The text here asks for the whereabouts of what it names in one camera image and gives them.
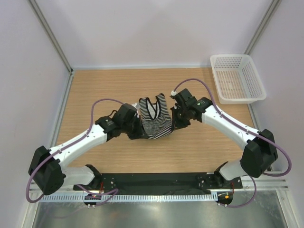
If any black white striped tank top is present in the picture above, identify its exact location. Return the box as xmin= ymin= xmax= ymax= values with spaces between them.
xmin=139 ymin=93 xmax=173 ymax=139

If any aluminium front rail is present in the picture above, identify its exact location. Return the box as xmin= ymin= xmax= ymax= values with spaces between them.
xmin=29 ymin=175 xmax=289 ymax=193

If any left aluminium frame post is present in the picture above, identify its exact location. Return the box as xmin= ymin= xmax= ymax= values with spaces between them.
xmin=28 ymin=0 xmax=73 ymax=75

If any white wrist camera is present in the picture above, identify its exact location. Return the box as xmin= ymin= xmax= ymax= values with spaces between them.
xmin=132 ymin=103 xmax=141 ymax=118
xmin=170 ymin=90 xmax=177 ymax=99

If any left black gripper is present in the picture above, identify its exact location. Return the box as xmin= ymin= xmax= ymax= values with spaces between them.
xmin=122 ymin=114 xmax=148 ymax=140

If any white plastic basket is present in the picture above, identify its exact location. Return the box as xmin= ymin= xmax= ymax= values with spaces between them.
xmin=210 ymin=54 xmax=266 ymax=105

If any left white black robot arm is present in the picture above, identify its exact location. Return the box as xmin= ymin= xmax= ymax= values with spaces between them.
xmin=28 ymin=103 xmax=144 ymax=195

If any right aluminium frame post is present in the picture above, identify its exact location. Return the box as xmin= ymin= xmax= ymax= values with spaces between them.
xmin=244 ymin=0 xmax=282 ymax=55

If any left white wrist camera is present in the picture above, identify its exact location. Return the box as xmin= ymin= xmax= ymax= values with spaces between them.
xmin=132 ymin=103 xmax=141 ymax=118

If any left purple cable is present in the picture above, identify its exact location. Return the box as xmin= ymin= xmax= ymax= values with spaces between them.
xmin=26 ymin=98 xmax=126 ymax=206

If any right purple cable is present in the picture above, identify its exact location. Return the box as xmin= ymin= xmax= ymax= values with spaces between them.
xmin=174 ymin=78 xmax=293 ymax=209

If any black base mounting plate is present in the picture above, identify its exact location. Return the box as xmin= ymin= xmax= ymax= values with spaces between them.
xmin=83 ymin=172 xmax=243 ymax=191

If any purple cable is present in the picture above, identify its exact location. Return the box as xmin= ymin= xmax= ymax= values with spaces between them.
xmin=174 ymin=78 xmax=293 ymax=209
xmin=26 ymin=98 xmax=126 ymax=206

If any aluminium frame post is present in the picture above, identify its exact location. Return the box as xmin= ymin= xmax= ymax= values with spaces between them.
xmin=244 ymin=0 xmax=282 ymax=55
xmin=28 ymin=0 xmax=73 ymax=75

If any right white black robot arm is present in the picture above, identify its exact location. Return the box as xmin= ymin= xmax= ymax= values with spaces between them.
xmin=171 ymin=89 xmax=278 ymax=188

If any slotted white cable duct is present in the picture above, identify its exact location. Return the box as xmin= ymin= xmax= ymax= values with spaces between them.
xmin=40 ymin=192 xmax=218 ymax=203

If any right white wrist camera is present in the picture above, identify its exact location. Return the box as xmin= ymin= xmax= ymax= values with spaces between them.
xmin=170 ymin=90 xmax=177 ymax=99

